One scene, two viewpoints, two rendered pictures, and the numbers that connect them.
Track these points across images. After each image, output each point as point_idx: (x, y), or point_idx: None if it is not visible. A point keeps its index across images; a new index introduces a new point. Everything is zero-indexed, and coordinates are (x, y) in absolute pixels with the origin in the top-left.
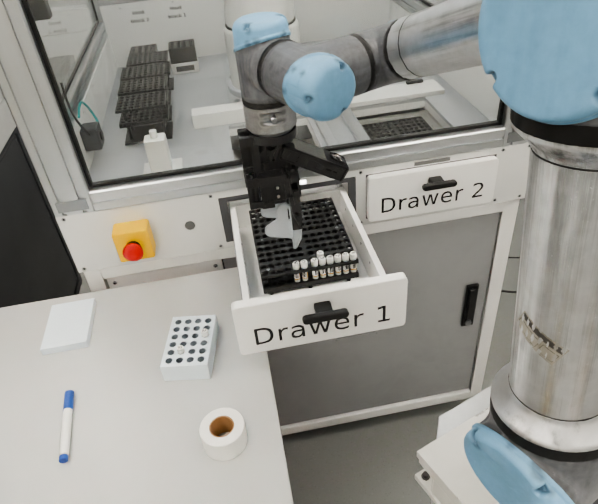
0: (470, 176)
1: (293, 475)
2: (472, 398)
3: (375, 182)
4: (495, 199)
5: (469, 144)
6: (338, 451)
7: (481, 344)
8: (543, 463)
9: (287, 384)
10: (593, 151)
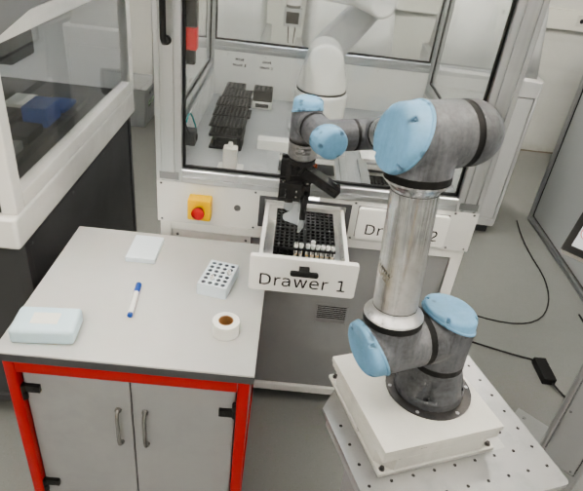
0: None
1: (256, 418)
2: None
3: (364, 211)
4: (446, 246)
5: None
6: (294, 412)
7: None
8: (376, 334)
9: (271, 346)
10: (400, 187)
